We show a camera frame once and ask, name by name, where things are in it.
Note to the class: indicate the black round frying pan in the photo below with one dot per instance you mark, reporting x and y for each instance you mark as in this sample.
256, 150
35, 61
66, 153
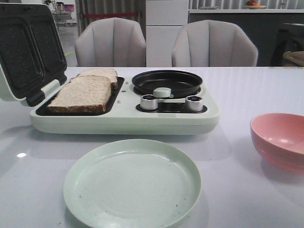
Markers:
181, 83

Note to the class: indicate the white bread slice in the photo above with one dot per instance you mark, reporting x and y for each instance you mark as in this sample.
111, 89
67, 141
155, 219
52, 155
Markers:
105, 72
83, 94

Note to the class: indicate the light green breakfast maker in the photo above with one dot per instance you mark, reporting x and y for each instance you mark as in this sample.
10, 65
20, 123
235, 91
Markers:
32, 72

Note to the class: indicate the pink plastic bowl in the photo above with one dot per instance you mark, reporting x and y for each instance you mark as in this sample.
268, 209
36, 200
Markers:
279, 139

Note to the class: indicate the left silver control knob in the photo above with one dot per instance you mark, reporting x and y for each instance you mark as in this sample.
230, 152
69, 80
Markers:
148, 102

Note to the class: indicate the silver control knob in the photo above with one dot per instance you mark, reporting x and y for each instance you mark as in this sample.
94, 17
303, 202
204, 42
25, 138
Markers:
194, 103
148, 102

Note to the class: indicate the right silver control knob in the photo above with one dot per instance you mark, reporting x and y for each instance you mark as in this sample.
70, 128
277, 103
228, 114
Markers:
194, 103

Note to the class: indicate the light green round plate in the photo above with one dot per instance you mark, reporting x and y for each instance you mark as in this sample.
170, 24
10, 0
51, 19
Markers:
135, 183

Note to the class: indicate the left beige upholstered chair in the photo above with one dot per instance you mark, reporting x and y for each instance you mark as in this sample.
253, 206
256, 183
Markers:
112, 42

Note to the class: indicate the beige upholstered chair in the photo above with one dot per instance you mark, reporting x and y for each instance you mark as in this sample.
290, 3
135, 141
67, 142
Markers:
112, 42
212, 43

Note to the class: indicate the right beige upholstered chair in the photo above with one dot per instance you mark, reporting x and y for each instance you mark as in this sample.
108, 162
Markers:
212, 43

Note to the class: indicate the white cabinet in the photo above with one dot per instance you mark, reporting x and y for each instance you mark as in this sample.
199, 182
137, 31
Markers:
164, 19

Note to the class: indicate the fruit bowl on counter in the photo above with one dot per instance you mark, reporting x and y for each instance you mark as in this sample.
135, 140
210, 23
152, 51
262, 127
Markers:
253, 5

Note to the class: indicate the dark counter with white top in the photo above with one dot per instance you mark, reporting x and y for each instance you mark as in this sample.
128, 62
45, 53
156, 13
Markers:
273, 32

